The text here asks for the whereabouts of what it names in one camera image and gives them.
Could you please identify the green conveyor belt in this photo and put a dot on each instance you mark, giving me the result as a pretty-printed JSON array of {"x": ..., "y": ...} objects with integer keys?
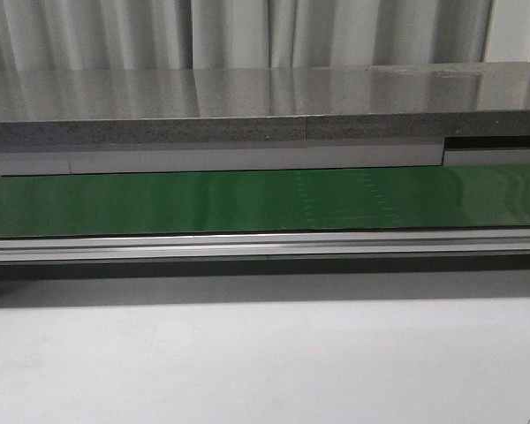
[{"x": 265, "y": 200}]

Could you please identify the white pleated curtain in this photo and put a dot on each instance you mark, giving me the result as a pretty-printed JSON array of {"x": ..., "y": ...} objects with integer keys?
[{"x": 128, "y": 35}]

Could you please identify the grey rail segment right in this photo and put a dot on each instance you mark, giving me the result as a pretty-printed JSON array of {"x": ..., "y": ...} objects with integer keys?
[{"x": 485, "y": 150}]

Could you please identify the rear grey conveyor rail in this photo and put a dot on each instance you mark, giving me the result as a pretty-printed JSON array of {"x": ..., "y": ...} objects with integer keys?
[{"x": 227, "y": 156}]

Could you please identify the front aluminium conveyor rail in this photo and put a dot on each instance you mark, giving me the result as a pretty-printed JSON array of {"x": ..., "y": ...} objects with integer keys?
[{"x": 264, "y": 245}]

